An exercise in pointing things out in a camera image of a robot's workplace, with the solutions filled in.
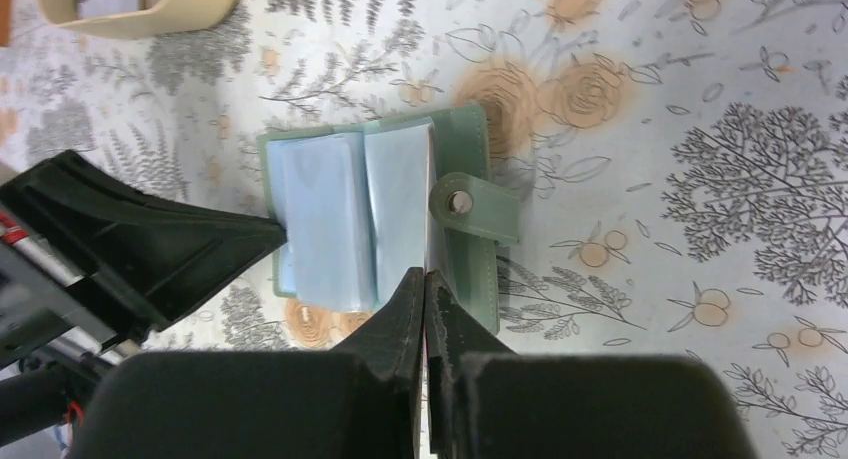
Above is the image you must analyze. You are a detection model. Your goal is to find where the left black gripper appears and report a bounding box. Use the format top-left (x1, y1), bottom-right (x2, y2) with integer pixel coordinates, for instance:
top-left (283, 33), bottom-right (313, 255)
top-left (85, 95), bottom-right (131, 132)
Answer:
top-left (1, 150), bottom-right (286, 365)

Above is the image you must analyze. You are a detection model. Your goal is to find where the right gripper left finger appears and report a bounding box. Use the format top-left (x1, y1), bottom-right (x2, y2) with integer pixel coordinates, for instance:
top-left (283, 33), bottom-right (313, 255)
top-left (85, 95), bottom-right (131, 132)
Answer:
top-left (69, 267), bottom-right (425, 458)

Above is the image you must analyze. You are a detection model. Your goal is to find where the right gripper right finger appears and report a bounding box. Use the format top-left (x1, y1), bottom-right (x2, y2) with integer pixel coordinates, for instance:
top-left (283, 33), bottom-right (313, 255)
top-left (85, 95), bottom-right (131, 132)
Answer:
top-left (424, 271), bottom-right (755, 458)

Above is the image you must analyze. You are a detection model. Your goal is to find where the green card holder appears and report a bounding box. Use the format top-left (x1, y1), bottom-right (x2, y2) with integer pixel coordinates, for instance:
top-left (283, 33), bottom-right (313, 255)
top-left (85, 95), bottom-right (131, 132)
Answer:
top-left (258, 104), bottom-right (520, 332)

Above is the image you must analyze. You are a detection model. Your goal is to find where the beige oval tray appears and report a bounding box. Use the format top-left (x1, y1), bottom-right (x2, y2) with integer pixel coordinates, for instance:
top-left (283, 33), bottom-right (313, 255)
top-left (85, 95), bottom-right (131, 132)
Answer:
top-left (37, 0), bottom-right (239, 40)

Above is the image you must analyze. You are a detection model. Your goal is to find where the floral table mat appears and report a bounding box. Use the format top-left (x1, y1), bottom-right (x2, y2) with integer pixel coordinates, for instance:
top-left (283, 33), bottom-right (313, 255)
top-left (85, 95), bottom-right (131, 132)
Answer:
top-left (1, 0), bottom-right (847, 458)

